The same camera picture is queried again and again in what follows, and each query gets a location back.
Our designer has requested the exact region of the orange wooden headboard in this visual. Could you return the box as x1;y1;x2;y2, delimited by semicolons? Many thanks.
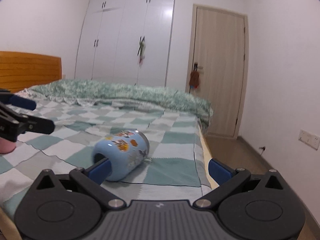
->
0;51;62;93

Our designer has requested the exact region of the light blue cartoon cup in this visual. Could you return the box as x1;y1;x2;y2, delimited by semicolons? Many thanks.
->
92;130;150;181

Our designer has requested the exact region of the beige wooden door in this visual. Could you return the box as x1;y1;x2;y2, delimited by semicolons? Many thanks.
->
185;4;248;138

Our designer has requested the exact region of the white wardrobe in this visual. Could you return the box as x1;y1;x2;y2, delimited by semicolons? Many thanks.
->
74;0;175;87

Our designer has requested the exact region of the pink steel-rimmed cup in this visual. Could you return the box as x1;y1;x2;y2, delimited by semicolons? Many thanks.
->
0;138;16;154

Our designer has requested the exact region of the hanging ornament on wardrobe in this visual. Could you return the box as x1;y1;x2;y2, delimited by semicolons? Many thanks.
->
137;36;145;66

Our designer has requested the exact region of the checkered green grey blanket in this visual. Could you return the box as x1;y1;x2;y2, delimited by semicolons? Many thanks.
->
0;95;213;215

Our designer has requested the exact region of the wooden bed frame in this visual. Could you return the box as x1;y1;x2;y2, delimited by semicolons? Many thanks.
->
199;127;219;190

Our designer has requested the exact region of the brown plush on door handle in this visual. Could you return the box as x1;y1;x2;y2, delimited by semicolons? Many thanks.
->
189;70;200;89

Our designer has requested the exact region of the white wall socket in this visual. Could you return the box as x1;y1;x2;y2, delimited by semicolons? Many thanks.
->
298;129;320;150

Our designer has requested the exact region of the green floral duvet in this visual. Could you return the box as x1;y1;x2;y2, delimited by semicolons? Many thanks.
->
24;79;214;128

